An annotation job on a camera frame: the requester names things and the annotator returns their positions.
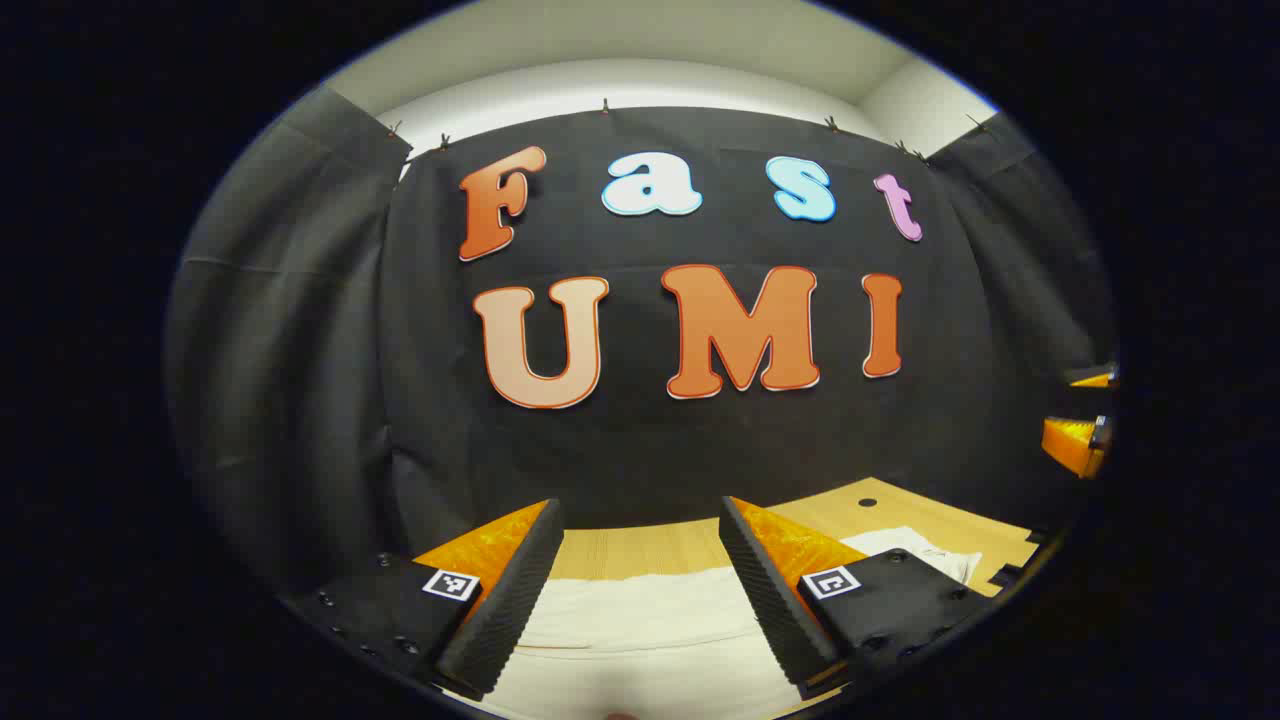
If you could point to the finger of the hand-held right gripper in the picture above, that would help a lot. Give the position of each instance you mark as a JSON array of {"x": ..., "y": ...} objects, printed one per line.
[
  {"x": 1092, "y": 378},
  {"x": 1072, "y": 442}
]

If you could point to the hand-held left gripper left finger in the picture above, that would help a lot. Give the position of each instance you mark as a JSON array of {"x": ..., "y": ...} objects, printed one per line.
[{"x": 505, "y": 600}]

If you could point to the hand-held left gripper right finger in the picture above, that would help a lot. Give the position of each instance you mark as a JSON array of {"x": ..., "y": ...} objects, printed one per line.
[{"x": 770, "y": 600}]

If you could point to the white jeans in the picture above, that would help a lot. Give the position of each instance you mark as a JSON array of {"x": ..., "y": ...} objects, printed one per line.
[{"x": 640, "y": 620}]

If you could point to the black table clamp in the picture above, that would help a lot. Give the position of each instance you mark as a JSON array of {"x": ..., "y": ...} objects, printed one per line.
[
  {"x": 1042, "y": 537},
  {"x": 1006, "y": 576}
]

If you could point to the black backdrop cloth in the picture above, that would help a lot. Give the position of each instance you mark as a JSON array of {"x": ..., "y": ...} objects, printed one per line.
[{"x": 640, "y": 440}]

